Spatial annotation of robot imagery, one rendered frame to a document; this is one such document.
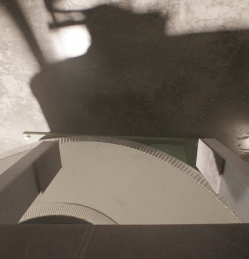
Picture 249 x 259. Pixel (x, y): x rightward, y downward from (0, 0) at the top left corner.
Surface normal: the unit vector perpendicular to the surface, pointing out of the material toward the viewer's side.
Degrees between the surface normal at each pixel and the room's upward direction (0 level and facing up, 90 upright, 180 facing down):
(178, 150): 90
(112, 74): 0
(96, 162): 90
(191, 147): 0
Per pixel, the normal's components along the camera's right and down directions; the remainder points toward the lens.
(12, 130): -0.13, 0.65
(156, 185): -0.07, -0.76
